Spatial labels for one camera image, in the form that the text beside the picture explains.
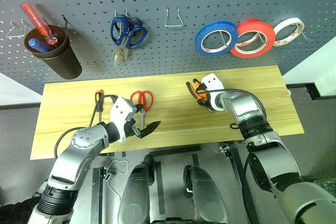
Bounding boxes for blue handle scissors gold blades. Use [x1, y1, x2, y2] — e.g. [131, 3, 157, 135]
[110, 15, 131, 65]

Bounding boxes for blue tape roll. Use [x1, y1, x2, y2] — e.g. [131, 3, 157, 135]
[194, 20, 239, 57]

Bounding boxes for silver wire pegboard hook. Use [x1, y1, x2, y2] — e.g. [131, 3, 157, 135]
[164, 6, 184, 28]
[5, 19, 33, 37]

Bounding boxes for thin metal tape hook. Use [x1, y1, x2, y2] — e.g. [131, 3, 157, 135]
[294, 23, 313, 42]

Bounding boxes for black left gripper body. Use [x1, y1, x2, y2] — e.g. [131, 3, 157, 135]
[123, 104, 145, 140]

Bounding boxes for blue black handle scissors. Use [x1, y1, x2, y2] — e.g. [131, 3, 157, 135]
[123, 17, 148, 62]

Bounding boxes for red handle scissors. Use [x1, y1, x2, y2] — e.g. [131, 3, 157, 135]
[130, 90, 154, 130]

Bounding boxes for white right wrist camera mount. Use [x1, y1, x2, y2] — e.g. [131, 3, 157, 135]
[201, 73, 225, 91]

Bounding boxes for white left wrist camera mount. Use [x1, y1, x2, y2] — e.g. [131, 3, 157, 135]
[109, 97, 138, 144]

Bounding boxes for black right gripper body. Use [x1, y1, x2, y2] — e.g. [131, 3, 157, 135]
[196, 81, 211, 98]

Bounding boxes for thin bent wire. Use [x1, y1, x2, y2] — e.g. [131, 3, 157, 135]
[104, 159, 129, 201]

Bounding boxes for red transparent handle screwdriver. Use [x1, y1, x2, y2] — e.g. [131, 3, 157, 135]
[20, 2, 58, 46]

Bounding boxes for black cup holder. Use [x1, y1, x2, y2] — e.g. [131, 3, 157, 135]
[24, 24, 82, 80]

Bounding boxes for blue marker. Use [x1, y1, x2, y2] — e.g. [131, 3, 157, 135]
[28, 38, 54, 53]

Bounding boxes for white tape roll red print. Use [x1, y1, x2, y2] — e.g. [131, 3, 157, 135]
[272, 17, 305, 48]

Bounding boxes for orange black handle screwdriver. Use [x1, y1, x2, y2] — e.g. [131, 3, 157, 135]
[94, 90, 103, 125]

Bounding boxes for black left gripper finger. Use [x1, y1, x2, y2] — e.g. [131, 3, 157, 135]
[140, 120, 162, 133]
[136, 128, 157, 139]

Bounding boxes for metal scissors hook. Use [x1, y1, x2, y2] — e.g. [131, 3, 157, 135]
[113, 9, 129, 36]

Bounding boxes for dark cup hook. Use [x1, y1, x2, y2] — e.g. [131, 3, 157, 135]
[60, 14, 71, 29]

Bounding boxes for dark rounded robot leg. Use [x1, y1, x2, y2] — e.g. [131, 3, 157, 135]
[117, 155, 155, 224]
[183, 165, 229, 224]

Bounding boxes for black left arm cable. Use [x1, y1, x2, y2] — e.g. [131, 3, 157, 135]
[54, 93, 118, 159]

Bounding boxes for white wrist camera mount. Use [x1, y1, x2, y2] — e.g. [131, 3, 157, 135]
[201, 73, 225, 91]
[109, 97, 138, 144]

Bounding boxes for orange black pliers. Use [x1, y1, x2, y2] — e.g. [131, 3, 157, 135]
[189, 87, 214, 114]

